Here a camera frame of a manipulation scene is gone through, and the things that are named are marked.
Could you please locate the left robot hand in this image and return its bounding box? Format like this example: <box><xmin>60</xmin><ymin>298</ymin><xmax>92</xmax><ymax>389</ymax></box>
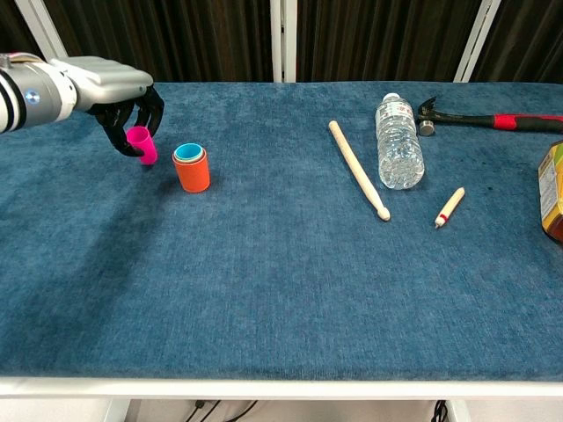
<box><xmin>47</xmin><ymin>55</ymin><xmax>165</xmax><ymax>158</ymax></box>

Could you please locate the pink plastic cup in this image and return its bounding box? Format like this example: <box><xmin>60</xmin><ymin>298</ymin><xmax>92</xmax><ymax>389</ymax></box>
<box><xmin>126</xmin><ymin>126</ymin><xmax>158</xmax><ymax>166</ymax></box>

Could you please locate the light blue plastic cup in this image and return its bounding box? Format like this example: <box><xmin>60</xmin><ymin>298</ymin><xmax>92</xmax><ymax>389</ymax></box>
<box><xmin>173</xmin><ymin>142</ymin><xmax>203</xmax><ymax>163</ymax></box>

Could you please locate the black pleated curtain panel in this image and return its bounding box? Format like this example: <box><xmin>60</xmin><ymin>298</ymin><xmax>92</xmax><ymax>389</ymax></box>
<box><xmin>472</xmin><ymin>0</ymin><xmax>563</xmax><ymax>84</ymax></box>
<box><xmin>296</xmin><ymin>0</ymin><xmax>475</xmax><ymax>84</ymax></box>
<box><xmin>39</xmin><ymin>0</ymin><xmax>272</xmax><ymax>84</ymax></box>
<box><xmin>0</xmin><ymin>0</ymin><xmax>48</xmax><ymax>58</ymax></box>

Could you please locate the orange plastic cup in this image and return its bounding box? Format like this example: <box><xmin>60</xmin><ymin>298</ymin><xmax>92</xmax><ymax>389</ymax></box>
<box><xmin>172</xmin><ymin>142</ymin><xmax>211</xmax><ymax>194</ymax></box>

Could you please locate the wooden drumstick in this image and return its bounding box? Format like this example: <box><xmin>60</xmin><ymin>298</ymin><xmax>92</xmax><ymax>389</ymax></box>
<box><xmin>328</xmin><ymin>120</ymin><xmax>391</xmax><ymax>222</ymax></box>

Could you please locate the blue fabric table cover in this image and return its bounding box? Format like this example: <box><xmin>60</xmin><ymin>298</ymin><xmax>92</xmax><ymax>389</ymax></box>
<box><xmin>0</xmin><ymin>81</ymin><xmax>563</xmax><ymax>382</ymax></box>

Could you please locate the clear water bottle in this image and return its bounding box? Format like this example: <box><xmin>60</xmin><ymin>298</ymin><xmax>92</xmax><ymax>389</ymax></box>
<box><xmin>375</xmin><ymin>92</ymin><xmax>426</xmax><ymax>191</ymax></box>

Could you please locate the short wooden pencil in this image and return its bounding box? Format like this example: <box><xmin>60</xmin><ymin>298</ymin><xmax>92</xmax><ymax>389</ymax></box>
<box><xmin>434</xmin><ymin>186</ymin><xmax>466</xmax><ymax>230</ymax></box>

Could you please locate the black and red hammer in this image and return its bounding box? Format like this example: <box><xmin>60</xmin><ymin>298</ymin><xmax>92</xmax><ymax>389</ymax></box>
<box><xmin>415</xmin><ymin>96</ymin><xmax>563</xmax><ymax>136</ymax></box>

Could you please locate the yellow-capped tea bottle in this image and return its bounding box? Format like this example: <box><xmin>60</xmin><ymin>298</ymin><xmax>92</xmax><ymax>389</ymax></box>
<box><xmin>537</xmin><ymin>140</ymin><xmax>563</xmax><ymax>244</ymax></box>

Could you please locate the white partition post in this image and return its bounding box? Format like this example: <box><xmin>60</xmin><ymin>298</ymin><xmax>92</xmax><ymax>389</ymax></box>
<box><xmin>269</xmin><ymin>0</ymin><xmax>298</xmax><ymax>84</ymax></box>
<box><xmin>15</xmin><ymin>0</ymin><xmax>70</xmax><ymax>62</ymax></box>
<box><xmin>452</xmin><ymin>0</ymin><xmax>502</xmax><ymax>84</ymax></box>

